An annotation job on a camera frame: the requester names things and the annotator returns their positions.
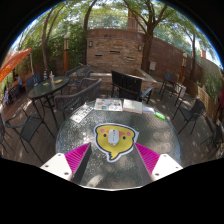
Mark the slender curved tree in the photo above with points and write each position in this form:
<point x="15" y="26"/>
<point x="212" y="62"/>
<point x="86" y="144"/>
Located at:
<point x="86" y="26"/>

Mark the dark wicker chair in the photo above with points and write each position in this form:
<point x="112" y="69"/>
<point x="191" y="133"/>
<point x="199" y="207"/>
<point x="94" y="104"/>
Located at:
<point x="80" y="73"/>
<point x="80" y="98"/>

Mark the person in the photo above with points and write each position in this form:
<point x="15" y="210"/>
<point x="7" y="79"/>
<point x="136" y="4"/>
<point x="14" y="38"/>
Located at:
<point x="18" y="81"/>

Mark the yellow chick-shaped mouse pad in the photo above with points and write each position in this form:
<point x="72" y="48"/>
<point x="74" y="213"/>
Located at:
<point x="115" y="151"/>

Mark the orange patio umbrella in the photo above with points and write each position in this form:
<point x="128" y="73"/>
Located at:
<point x="13" y="61"/>

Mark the black wall lamp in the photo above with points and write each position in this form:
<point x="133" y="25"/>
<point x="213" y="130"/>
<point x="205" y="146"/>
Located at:
<point x="139" y="47"/>
<point x="90" y="44"/>

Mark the white computer mouse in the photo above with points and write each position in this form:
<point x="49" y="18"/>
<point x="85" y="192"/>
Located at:
<point x="113" y="137"/>

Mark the wooden lamp post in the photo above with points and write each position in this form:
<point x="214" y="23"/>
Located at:
<point x="184" y="68"/>
<point x="66" y="53"/>

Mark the thin tree by fence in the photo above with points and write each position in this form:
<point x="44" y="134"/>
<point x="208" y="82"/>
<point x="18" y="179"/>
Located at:
<point x="193" y="56"/>

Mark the colourful printed brochure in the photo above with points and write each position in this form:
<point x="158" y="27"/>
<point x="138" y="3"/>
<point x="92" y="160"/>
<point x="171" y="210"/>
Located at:
<point x="108" y="105"/>

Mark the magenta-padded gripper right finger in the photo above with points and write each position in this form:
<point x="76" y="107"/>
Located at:
<point x="165" y="165"/>

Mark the grey wall utility box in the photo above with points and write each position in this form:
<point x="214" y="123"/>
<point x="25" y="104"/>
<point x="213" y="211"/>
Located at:
<point x="152" y="65"/>

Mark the white licence plate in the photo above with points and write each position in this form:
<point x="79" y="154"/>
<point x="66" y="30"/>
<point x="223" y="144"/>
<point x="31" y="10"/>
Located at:
<point x="81" y="114"/>

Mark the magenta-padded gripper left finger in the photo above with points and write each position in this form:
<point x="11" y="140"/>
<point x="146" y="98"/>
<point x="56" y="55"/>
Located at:
<point x="58" y="165"/>

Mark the leaning twin-trunk tree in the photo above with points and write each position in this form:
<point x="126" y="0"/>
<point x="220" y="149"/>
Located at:
<point x="45" y="50"/>

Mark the black metal slat chair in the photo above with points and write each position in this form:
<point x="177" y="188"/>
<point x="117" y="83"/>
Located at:
<point x="168" y="80"/>

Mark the black mesh patio chair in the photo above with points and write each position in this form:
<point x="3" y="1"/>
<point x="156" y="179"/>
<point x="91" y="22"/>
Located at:
<point x="216" y="136"/>
<point x="196" y="108"/>
<point x="31" y="126"/>

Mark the large forked tree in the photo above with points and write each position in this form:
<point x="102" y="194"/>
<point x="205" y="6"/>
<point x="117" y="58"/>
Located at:
<point x="146" y="53"/>

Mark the white bag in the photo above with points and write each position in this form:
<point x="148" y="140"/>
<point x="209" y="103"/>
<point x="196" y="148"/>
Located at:
<point x="180" y="89"/>

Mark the green marker tube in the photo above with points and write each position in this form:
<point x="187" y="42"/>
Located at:
<point x="160" y="116"/>

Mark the small pale blue book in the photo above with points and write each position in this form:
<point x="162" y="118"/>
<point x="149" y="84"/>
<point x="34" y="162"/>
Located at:
<point x="148" y="110"/>

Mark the black slatted chair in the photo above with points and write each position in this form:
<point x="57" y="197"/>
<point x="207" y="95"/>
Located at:
<point x="128" y="81"/>

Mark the round dark patio table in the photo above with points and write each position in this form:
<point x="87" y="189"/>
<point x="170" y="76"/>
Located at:
<point x="48" y="89"/>

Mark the blue patio chair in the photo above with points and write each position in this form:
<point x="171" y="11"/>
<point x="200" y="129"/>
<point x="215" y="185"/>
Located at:
<point x="33" y="80"/>

